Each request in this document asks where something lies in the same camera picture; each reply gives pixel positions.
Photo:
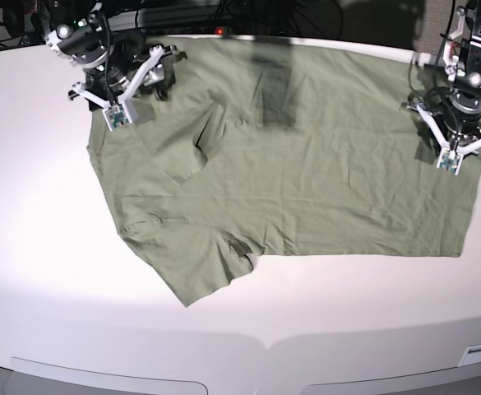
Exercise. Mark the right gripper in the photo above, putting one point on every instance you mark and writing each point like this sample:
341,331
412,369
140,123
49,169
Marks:
129,73

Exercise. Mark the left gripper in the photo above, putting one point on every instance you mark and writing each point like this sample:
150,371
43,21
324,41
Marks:
454,120

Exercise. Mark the sage green T-shirt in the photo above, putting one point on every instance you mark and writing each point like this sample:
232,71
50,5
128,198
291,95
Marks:
277,149

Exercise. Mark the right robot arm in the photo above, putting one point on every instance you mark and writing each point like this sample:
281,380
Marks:
86,41

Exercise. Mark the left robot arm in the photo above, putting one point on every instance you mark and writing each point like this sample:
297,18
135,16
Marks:
457,66

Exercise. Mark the black power strip red light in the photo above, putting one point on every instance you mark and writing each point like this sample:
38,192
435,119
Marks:
157,24

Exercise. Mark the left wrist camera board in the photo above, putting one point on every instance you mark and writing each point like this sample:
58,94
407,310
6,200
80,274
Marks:
450,161

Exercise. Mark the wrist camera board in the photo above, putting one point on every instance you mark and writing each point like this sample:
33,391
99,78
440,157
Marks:
115,117
450,161

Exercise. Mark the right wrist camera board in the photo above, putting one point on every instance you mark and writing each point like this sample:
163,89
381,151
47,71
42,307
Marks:
115,117

